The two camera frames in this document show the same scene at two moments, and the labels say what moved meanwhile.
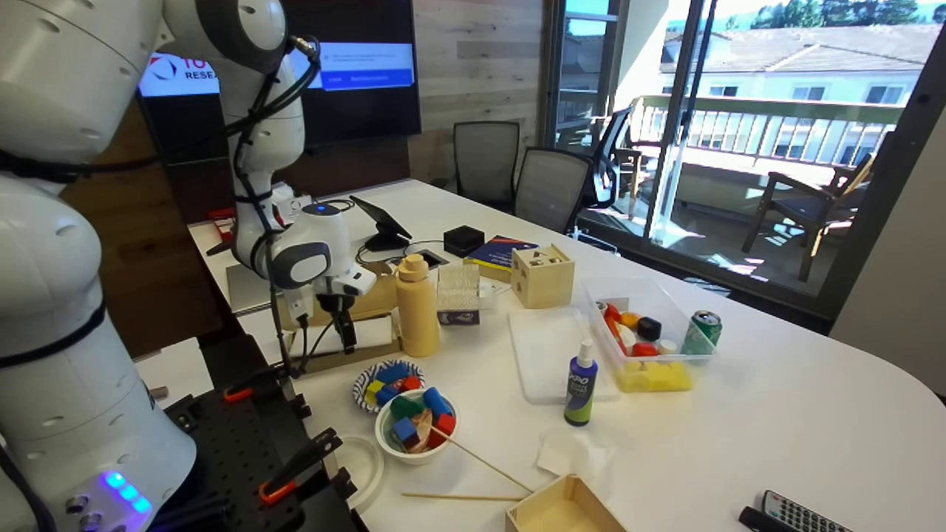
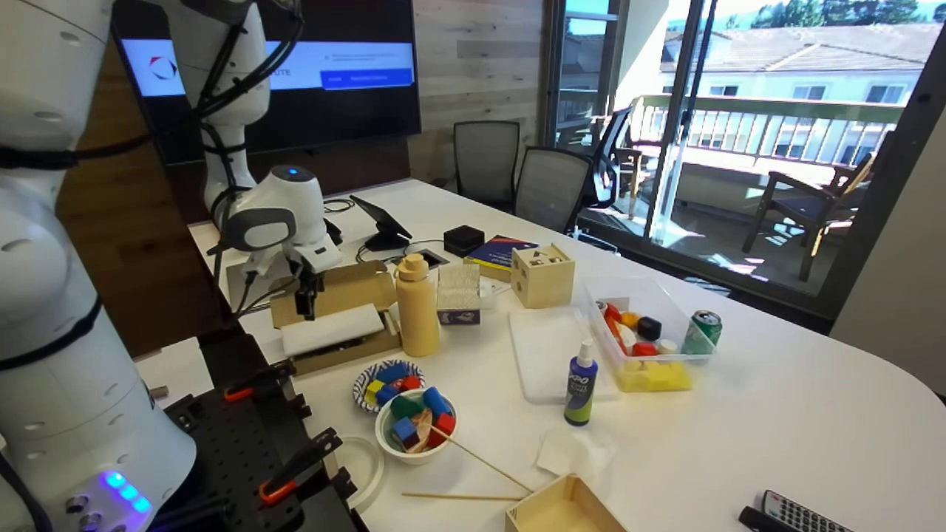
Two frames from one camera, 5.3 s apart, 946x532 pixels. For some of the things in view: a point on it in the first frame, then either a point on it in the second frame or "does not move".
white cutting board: (546, 340) does not move
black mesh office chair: (550, 184) does not move
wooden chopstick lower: (460, 498) does not move
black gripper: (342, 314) → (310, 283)
